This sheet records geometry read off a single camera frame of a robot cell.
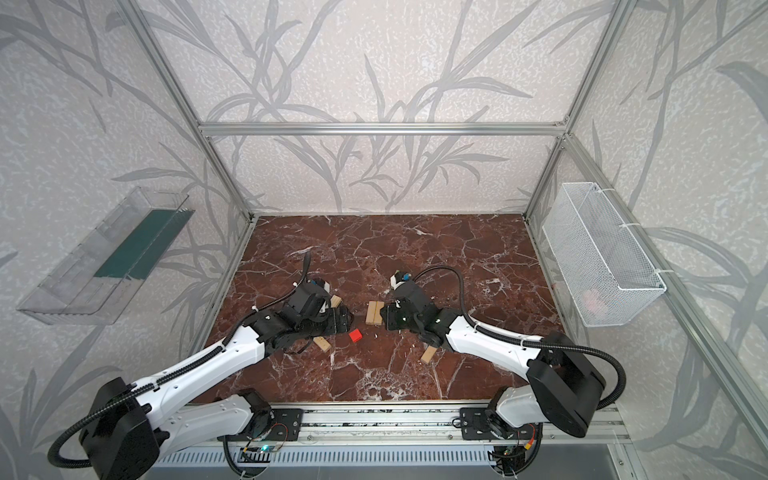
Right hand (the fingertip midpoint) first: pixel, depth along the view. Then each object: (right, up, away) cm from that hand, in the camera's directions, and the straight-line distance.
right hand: (383, 302), depth 83 cm
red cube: (-9, -11, +5) cm, 15 cm away
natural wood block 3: (+13, -15, +1) cm, 20 cm away
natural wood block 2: (-18, -12, +1) cm, 21 cm away
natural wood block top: (-4, -5, +9) cm, 12 cm away
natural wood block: (-2, -7, +8) cm, 10 cm away
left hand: (-10, -2, -2) cm, 10 cm away
